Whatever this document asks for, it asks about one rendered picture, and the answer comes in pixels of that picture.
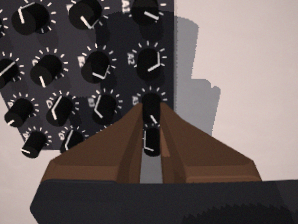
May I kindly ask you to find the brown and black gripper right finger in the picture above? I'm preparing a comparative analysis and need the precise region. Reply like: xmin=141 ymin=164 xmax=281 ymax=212
xmin=159 ymin=103 xmax=262 ymax=183

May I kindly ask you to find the black knob box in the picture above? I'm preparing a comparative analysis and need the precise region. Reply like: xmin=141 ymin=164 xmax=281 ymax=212
xmin=0 ymin=0 xmax=174 ymax=159

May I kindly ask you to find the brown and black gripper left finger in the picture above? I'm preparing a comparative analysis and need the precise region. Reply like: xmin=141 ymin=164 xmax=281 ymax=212
xmin=40 ymin=103 xmax=143 ymax=183

